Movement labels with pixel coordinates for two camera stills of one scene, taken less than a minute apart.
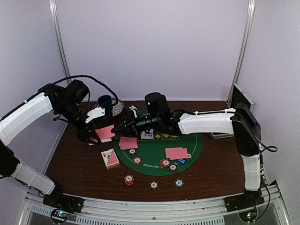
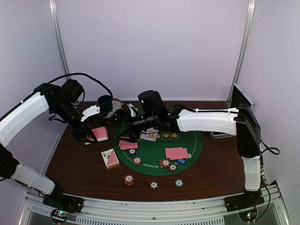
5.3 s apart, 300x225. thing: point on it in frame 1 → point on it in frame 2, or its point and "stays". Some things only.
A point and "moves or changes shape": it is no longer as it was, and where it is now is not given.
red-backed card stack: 105,134 moves or changes shape
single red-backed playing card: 126,143 stays
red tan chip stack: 129,179 stays
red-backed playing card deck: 110,159 stays
